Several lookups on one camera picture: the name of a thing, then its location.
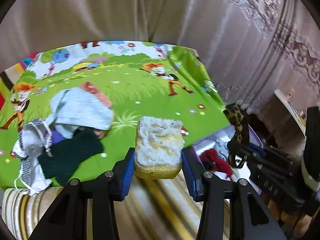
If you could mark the pink embroidered towel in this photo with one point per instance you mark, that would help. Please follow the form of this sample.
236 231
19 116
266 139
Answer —
91 88

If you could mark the purple storage box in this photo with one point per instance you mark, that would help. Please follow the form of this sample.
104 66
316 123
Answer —
209 142

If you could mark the white side table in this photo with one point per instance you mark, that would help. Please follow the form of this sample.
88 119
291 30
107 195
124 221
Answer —
293 113

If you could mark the leopard print scrunchie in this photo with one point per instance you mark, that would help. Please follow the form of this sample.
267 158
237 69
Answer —
239 119

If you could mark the person's right hand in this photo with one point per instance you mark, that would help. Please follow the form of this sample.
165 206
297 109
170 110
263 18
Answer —
289 219

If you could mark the beige pink curtain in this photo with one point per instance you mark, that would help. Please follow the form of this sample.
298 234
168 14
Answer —
250 47

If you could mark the red fluffy sock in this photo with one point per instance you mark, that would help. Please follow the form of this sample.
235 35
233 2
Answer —
212 162

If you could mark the white checkered drawstring bag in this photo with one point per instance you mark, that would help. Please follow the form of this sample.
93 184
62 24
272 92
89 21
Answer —
34 139

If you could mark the purple knitted sock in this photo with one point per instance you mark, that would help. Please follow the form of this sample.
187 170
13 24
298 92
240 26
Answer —
56 137

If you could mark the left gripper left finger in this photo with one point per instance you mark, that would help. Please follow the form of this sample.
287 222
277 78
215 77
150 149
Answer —
66 218

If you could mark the colourful cartoon play mat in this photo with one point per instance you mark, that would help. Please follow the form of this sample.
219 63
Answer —
140 79

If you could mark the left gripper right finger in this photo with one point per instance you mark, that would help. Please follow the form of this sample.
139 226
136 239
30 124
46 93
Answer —
250 218

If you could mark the dark green knitted cloth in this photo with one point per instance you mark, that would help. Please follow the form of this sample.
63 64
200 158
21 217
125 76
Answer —
68 154

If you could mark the grey plush elephant toy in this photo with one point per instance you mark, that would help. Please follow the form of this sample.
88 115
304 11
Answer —
221 147

